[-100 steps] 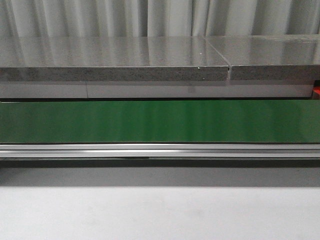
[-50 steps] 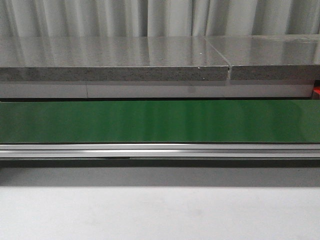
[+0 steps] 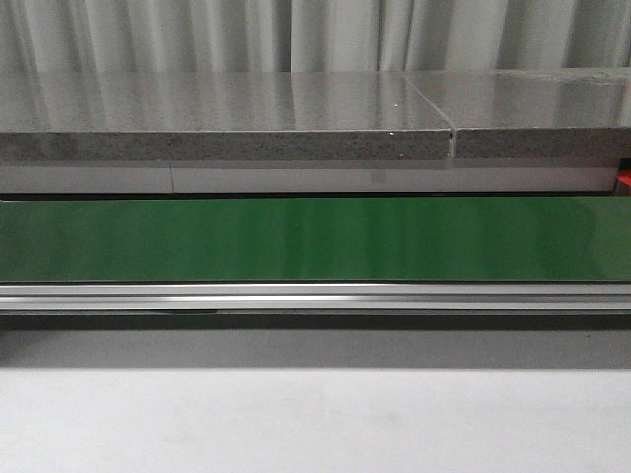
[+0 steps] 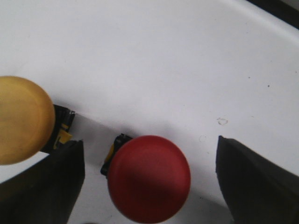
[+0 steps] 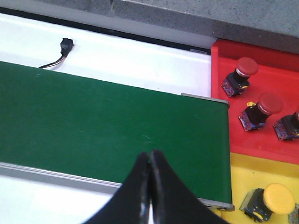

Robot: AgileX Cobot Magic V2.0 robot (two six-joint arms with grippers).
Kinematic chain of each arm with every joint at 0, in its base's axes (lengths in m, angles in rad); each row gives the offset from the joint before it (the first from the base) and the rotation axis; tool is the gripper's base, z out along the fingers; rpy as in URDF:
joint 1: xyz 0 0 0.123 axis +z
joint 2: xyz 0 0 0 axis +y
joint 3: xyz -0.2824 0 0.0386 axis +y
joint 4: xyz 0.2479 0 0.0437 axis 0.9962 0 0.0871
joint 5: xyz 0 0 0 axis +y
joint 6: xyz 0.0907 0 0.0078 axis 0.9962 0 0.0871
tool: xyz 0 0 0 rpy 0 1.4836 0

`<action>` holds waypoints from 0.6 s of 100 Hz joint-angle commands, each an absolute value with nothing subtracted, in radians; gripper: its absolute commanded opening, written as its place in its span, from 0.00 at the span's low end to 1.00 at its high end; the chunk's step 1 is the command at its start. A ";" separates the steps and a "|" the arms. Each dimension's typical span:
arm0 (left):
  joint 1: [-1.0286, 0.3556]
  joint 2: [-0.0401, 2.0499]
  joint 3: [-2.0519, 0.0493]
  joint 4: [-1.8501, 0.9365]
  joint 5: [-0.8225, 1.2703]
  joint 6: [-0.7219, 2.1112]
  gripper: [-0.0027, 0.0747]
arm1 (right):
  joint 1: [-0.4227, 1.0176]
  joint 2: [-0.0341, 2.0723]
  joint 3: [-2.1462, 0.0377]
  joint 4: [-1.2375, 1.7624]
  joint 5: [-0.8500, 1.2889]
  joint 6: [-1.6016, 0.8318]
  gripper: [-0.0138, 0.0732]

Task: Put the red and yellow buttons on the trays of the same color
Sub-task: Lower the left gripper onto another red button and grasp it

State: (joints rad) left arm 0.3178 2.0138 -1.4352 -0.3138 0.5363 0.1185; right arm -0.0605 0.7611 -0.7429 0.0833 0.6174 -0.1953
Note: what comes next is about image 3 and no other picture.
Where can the grey stone slab right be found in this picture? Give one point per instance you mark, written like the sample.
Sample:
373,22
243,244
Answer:
570,114

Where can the red object at right edge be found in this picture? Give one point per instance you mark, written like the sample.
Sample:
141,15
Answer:
623,183

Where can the grey pleated curtain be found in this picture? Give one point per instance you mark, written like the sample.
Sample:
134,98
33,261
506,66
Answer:
306,36

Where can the grey stone slab left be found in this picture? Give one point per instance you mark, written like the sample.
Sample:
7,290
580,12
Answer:
207,117

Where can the green conveyor belt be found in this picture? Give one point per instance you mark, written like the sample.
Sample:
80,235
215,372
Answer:
317,239

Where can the white panel behind conveyor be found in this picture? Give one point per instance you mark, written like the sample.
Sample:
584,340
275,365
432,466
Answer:
36,179

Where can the aluminium conveyor side rail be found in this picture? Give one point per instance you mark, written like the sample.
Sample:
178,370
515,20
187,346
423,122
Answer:
586,297

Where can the grey stone slab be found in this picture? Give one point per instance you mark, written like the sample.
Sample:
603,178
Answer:
207,117
570,114

